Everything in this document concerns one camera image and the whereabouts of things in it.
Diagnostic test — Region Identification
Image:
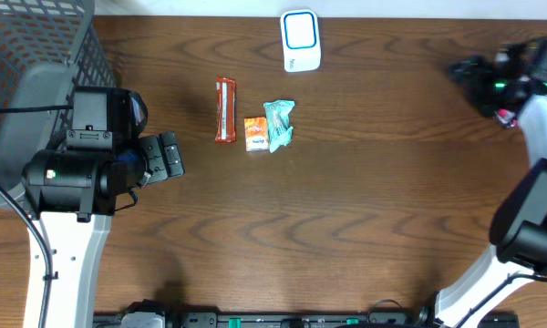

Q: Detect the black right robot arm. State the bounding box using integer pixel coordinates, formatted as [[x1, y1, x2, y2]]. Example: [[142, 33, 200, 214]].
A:
[[418, 36, 547, 327]]

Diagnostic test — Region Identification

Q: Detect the purple red sanitary pad pack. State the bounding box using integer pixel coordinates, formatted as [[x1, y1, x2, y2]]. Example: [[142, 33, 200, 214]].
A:
[[493, 108, 518, 128]]

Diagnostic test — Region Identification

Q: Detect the red brown snack bar wrapper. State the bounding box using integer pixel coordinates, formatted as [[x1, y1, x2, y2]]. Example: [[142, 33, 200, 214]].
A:
[[215, 77, 237, 143]]

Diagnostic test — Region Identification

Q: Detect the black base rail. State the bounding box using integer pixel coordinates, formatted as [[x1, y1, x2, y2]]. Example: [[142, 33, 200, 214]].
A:
[[93, 300, 521, 328]]

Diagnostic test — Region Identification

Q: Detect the grey plastic mesh basket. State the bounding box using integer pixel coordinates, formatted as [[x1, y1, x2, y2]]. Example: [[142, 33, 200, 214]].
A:
[[0, 0, 116, 200]]

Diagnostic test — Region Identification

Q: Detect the white barcode scanner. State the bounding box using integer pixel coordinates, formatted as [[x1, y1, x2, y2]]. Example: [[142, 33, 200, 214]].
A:
[[280, 9, 322, 73]]

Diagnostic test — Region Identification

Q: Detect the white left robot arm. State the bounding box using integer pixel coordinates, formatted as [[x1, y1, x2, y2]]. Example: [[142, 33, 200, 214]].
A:
[[22, 87, 184, 327]]

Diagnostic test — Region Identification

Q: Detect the teal green wipes packet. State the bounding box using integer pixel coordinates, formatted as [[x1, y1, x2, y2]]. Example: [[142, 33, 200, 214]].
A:
[[263, 99, 295, 153]]

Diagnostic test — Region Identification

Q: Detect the orange tissue pack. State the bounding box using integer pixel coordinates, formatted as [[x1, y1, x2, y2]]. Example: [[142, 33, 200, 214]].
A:
[[244, 117, 269, 152]]

